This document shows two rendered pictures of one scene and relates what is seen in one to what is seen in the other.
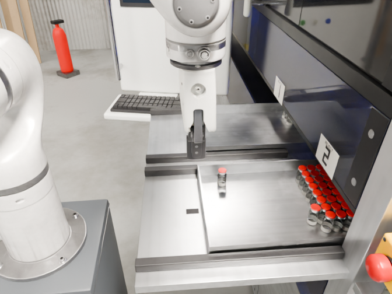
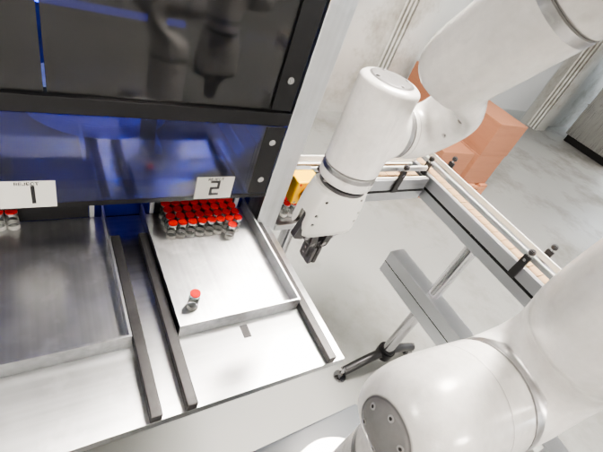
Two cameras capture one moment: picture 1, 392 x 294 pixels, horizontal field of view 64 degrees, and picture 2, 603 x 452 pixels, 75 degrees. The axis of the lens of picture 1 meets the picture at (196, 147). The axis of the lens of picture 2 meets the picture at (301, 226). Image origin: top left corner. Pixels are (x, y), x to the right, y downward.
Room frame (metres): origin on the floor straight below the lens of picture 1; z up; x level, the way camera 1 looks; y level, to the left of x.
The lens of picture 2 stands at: (0.80, 0.39, 1.56)
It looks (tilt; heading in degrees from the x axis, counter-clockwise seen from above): 38 degrees down; 232
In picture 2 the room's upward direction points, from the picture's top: 24 degrees clockwise
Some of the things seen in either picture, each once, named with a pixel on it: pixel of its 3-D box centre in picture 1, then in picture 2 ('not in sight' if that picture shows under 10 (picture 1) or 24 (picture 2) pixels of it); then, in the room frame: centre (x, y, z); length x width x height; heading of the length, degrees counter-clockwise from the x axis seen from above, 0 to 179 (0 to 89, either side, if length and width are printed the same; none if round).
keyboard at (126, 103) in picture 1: (161, 104); not in sight; (1.20, 0.14, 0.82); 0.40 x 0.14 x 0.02; 83
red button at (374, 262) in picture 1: (382, 267); not in sight; (0.29, -0.28, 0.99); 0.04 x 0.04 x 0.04; 4
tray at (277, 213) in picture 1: (275, 200); (216, 255); (0.53, -0.18, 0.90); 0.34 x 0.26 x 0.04; 95
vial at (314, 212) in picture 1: (313, 214); (231, 230); (0.48, -0.25, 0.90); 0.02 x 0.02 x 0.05
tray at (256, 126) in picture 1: (245, 126); (37, 278); (0.87, -0.16, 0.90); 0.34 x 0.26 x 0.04; 94
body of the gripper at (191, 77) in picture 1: (195, 88); (332, 203); (0.45, 0.00, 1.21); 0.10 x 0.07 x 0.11; 4
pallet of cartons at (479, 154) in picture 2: not in sight; (431, 125); (-2.05, -2.06, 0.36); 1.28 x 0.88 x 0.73; 96
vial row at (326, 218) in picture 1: (313, 196); (205, 226); (0.54, -0.27, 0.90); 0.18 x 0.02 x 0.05; 5
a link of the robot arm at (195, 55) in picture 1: (195, 48); (348, 171); (0.45, 0.00, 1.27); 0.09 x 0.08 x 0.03; 4
